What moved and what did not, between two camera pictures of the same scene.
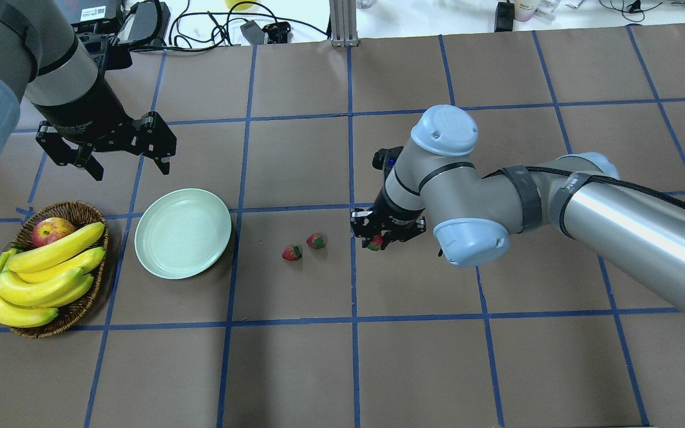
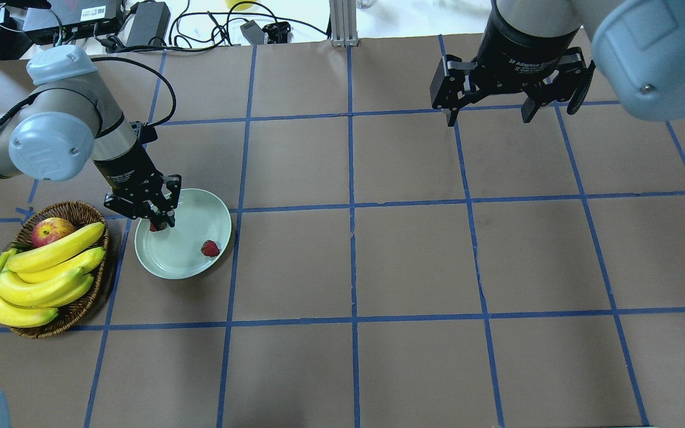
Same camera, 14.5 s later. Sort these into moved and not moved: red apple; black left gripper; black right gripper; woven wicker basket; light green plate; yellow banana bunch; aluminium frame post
Moved: black right gripper; black left gripper
Not moved: woven wicker basket; light green plate; red apple; aluminium frame post; yellow banana bunch
